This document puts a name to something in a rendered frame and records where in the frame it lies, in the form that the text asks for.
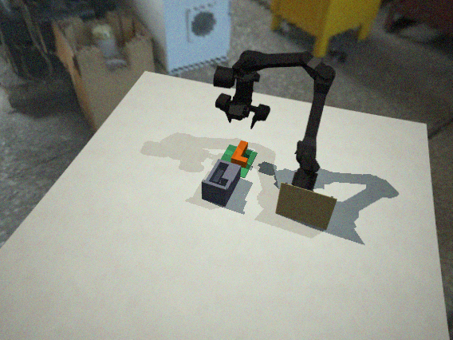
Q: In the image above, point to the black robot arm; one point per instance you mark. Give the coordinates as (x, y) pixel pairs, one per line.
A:
(251, 61)

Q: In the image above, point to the orange l-shaped part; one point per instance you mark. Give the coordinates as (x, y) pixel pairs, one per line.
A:
(237, 157)

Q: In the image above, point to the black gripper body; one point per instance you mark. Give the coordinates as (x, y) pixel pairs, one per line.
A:
(260, 113)

